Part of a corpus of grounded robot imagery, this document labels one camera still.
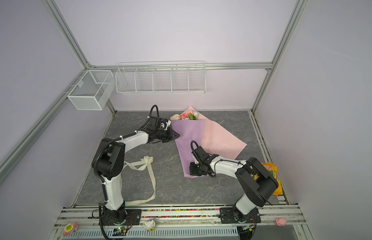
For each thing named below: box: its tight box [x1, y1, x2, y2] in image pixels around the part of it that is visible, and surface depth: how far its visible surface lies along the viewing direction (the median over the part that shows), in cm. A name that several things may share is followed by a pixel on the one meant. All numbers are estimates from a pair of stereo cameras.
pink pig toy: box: [275, 218, 287, 227], surface depth 72 cm
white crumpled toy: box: [144, 218, 156, 231], surface depth 69 cm
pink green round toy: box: [62, 222, 79, 236], surface depth 69 cm
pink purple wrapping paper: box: [171, 106, 247, 178], surface depth 103 cm
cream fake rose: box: [170, 114, 180, 120], surface depth 114 cm
